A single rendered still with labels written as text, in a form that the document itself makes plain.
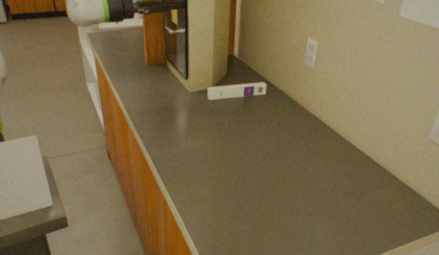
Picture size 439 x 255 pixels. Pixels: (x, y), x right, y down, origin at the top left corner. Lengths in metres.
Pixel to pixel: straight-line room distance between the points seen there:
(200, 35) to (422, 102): 0.88
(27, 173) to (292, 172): 0.76
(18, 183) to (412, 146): 1.13
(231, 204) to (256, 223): 0.10
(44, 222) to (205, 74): 0.93
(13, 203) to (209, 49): 0.97
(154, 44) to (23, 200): 1.12
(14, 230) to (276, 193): 0.71
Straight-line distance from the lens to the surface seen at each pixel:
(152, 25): 1.99
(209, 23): 1.67
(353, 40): 1.46
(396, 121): 1.37
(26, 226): 1.16
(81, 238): 2.44
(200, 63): 1.71
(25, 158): 1.10
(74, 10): 1.53
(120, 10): 1.55
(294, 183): 1.24
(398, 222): 1.20
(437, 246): 1.28
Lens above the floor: 1.69
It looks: 31 degrees down
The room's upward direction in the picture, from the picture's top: 2 degrees clockwise
